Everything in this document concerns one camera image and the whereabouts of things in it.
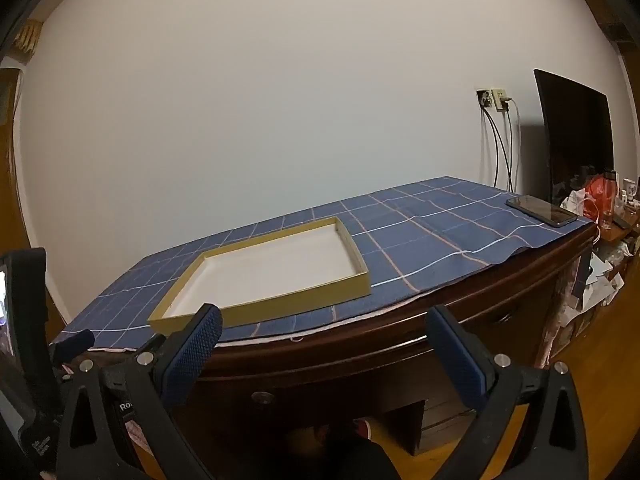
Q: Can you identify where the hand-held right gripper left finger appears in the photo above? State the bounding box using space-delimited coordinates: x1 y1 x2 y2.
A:
55 303 223 480

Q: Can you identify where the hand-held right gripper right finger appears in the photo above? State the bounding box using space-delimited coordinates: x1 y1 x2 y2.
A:
425 305 591 480

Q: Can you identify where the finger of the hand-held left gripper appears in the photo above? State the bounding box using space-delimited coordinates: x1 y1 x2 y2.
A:
49 329 96 365

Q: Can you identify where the shallow cardboard tray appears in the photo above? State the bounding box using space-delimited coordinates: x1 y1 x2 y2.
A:
147 216 372 335

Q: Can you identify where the wooden side drawer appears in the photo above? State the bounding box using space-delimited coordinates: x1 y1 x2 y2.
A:
445 255 561 356

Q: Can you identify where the dark wooden desk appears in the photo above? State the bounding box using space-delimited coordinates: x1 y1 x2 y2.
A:
50 220 601 461

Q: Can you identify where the person's dark trouser leg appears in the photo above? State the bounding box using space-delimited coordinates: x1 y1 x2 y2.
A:
320 422 401 480

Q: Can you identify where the blue plaid tablecloth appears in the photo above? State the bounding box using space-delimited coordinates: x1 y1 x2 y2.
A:
50 176 595 353

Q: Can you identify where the pile of white papers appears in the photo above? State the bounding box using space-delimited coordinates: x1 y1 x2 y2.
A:
575 240 627 313

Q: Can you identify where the black smartphone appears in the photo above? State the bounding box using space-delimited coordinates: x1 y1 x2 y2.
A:
506 195 591 228

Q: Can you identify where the wooden side table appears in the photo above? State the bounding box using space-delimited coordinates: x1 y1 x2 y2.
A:
595 200 640 281

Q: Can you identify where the red water bottle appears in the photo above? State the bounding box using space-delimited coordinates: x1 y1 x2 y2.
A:
597 169 617 229

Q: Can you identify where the black flat screen television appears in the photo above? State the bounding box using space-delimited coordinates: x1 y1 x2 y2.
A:
533 68 615 207

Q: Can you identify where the black power cable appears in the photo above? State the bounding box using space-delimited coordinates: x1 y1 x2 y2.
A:
502 99 522 192
481 104 503 189

